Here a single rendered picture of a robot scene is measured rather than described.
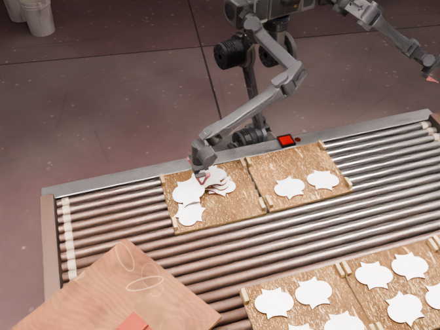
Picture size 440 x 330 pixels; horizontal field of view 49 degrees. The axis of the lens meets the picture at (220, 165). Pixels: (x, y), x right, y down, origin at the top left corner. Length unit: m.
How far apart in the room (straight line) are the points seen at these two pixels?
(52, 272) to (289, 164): 1.16
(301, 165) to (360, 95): 2.23
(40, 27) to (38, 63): 0.52
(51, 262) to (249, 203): 0.86
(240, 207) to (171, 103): 2.24
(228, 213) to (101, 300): 0.67
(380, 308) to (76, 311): 1.10
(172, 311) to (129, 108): 2.74
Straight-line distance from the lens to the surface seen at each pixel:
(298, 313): 1.87
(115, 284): 1.82
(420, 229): 2.25
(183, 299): 1.76
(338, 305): 1.91
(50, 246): 2.10
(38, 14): 5.35
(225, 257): 1.99
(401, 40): 2.45
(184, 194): 2.13
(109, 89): 4.49
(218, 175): 2.18
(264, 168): 2.31
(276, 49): 2.15
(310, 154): 2.41
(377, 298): 1.97
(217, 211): 2.12
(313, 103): 4.30
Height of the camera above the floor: 2.56
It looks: 45 degrees down
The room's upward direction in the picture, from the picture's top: straight up
